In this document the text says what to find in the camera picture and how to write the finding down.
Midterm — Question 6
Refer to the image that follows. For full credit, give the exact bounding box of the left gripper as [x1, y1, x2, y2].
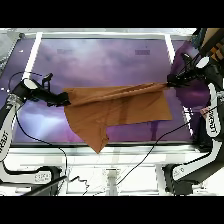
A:
[46, 91, 72, 108]

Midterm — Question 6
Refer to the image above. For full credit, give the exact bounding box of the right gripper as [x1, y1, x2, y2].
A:
[166, 72, 188, 89]

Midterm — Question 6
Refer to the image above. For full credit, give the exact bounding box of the brown garment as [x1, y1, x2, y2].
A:
[62, 82, 174, 155]

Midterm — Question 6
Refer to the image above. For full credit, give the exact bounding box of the heap of clothes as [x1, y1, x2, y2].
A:
[191, 28, 224, 63]

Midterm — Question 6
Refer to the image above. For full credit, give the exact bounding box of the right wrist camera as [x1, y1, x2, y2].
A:
[180, 52, 195, 75]

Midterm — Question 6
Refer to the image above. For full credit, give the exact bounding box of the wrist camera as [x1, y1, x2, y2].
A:
[39, 73, 54, 92]
[180, 52, 195, 75]

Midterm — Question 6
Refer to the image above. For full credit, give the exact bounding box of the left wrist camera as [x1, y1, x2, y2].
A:
[39, 73, 54, 92]

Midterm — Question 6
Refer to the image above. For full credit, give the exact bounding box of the black cable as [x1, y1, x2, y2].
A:
[114, 103, 221, 189]
[8, 71, 69, 183]

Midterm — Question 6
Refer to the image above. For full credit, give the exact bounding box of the silver frame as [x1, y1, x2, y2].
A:
[0, 28, 224, 197]

